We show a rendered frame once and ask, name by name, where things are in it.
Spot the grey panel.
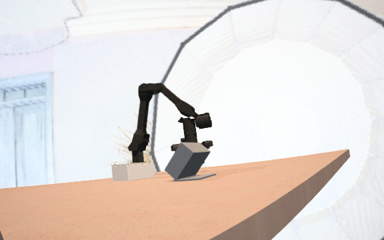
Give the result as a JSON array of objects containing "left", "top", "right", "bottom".
[{"left": 165, "top": 142, "right": 216, "bottom": 182}]

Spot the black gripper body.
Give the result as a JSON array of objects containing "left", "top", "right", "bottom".
[{"left": 171, "top": 130, "right": 213, "bottom": 152}]

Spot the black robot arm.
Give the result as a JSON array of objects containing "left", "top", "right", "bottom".
[{"left": 128, "top": 83, "right": 212, "bottom": 163}]

